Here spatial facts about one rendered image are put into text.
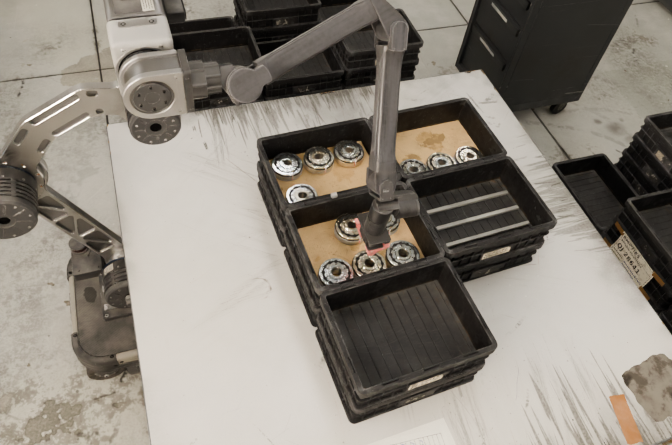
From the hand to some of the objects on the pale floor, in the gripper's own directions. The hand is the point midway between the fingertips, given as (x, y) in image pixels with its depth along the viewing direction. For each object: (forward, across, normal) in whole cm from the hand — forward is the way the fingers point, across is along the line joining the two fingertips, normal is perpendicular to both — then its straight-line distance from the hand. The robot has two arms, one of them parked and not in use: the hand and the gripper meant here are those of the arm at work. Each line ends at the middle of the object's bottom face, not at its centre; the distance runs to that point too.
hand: (367, 244), depth 171 cm
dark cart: (+96, -127, +166) cm, 230 cm away
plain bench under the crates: (+95, -4, +18) cm, 97 cm away
